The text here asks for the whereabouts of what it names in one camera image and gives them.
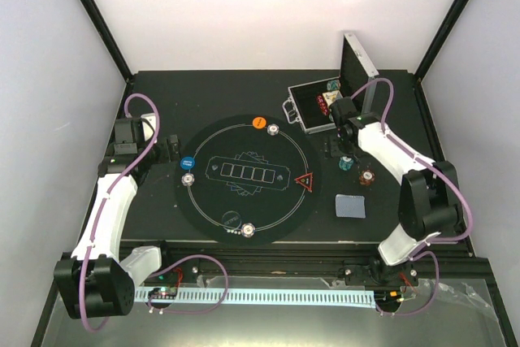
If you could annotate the white chip mat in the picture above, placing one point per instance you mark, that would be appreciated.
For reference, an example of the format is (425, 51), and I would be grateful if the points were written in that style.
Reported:
(247, 230)
(187, 179)
(273, 129)

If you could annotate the blue playing card deck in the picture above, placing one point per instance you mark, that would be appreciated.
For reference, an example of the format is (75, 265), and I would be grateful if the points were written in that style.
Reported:
(350, 206)

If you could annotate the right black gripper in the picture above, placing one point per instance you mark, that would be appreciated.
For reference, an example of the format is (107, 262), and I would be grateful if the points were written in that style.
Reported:
(331, 149)

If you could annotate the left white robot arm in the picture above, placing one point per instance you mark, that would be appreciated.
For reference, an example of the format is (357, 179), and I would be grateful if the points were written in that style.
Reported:
(93, 281)

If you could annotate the light blue cable duct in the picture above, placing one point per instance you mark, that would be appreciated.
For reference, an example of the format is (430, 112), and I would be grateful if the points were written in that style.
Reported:
(265, 297)

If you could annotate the red dice in case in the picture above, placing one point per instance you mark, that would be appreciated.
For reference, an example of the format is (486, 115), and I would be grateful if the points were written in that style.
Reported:
(322, 104)

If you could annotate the blue small blind button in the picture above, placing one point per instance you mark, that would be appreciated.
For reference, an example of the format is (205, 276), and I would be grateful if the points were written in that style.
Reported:
(187, 163)

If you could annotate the boxed card deck in case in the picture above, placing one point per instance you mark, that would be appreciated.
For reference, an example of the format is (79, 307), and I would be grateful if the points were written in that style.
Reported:
(331, 96)

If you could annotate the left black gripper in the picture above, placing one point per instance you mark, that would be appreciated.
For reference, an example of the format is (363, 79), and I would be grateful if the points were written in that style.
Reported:
(175, 148)

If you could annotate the brown poker chip stack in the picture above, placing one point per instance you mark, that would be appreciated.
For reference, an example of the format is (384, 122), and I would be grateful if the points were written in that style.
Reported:
(367, 177)

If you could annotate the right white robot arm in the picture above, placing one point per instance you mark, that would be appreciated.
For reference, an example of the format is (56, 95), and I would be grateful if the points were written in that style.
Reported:
(429, 201)

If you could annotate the red triangular dealer marker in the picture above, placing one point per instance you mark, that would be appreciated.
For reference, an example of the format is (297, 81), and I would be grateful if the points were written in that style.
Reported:
(306, 181)

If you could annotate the white chip mat bottom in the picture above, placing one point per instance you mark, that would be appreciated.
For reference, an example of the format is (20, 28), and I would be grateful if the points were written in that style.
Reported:
(247, 230)

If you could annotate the white chip mat top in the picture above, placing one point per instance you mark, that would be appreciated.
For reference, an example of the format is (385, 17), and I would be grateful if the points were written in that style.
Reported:
(273, 129)

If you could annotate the aluminium poker chip case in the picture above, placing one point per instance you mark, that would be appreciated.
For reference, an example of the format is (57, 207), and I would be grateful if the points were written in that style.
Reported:
(356, 69)

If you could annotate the teal poker chip stack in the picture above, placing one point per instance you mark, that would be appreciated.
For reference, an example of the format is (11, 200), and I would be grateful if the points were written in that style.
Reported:
(345, 163)

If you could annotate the round black poker mat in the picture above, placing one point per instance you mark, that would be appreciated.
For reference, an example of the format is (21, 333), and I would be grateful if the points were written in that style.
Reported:
(244, 175)

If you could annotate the teal chips case back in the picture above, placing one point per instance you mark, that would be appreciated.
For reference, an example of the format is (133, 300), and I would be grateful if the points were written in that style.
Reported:
(333, 85)

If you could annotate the small circuit board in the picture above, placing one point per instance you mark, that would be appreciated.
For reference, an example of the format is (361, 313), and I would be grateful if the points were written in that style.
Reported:
(164, 293)

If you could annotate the orange big blind button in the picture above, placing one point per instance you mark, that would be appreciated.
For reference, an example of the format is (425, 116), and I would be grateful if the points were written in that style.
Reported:
(259, 122)

